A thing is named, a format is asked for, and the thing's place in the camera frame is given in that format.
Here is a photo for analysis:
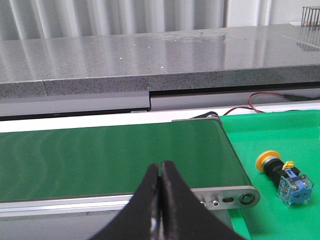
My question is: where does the green conveyor belt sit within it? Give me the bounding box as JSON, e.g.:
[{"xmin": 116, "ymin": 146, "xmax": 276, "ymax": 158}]
[{"xmin": 0, "ymin": 119, "xmax": 251, "ymax": 202}]

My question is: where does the red and black wire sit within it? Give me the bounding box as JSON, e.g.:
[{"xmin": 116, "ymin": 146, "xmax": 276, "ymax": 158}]
[{"xmin": 223, "ymin": 91, "xmax": 320, "ymax": 116}]

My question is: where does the aluminium conveyor frame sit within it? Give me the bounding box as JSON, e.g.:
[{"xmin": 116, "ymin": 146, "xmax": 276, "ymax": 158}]
[{"xmin": 0, "ymin": 112, "xmax": 261, "ymax": 222}]

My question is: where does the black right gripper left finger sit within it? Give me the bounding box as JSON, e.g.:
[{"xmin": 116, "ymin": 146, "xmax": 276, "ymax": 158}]
[{"xmin": 91, "ymin": 163, "xmax": 160, "ymax": 240}]

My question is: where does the grey granite counter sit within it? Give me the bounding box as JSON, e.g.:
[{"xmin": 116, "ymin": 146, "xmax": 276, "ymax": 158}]
[{"xmin": 0, "ymin": 24, "xmax": 320, "ymax": 99}]

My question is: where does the white pleated curtain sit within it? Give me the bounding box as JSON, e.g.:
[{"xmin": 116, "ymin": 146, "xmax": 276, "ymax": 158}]
[{"xmin": 0, "ymin": 0, "xmax": 227, "ymax": 41}]

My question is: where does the bright green mat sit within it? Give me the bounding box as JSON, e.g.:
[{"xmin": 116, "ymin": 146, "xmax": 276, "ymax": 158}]
[{"xmin": 222, "ymin": 110, "xmax": 320, "ymax": 240}]

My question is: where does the metal wire rack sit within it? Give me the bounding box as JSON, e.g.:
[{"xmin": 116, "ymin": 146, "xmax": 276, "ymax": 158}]
[{"xmin": 300, "ymin": 6, "xmax": 320, "ymax": 27}]

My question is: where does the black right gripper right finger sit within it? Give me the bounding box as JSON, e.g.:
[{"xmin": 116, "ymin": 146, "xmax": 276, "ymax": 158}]
[{"xmin": 161, "ymin": 161, "xmax": 243, "ymax": 240}]

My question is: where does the yellow push button switch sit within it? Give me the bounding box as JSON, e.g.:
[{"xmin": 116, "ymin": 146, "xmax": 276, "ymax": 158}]
[{"xmin": 255, "ymin": 150, "xmax": 314, "ymax": 206}]

